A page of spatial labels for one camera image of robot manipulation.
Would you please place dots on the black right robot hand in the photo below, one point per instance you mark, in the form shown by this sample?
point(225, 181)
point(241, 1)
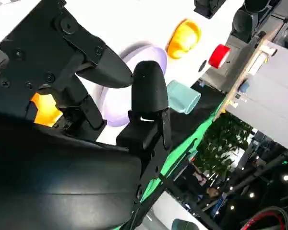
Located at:
point(50, 172)

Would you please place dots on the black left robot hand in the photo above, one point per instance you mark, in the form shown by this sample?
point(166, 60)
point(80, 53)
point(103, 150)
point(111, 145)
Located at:
point(208, 7)

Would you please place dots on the dark grey machine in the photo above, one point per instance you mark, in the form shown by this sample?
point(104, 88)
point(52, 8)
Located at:
point(243, 24)

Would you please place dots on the lilac plate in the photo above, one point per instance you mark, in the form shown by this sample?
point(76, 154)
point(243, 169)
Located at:
point(153, 57)

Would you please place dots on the pale green mug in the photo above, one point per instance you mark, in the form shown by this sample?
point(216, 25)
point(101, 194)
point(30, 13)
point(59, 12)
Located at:
point(182, 98)

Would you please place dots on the white panel with wooden edge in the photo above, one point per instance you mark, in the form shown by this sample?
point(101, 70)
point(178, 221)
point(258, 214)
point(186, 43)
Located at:
point(271, 95)

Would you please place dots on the green cloth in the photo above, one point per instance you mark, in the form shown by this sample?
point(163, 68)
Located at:
point(182, 146)

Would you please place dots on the green leafy plant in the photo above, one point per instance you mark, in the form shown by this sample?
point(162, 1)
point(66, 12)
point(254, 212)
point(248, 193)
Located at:
point(223, 143)

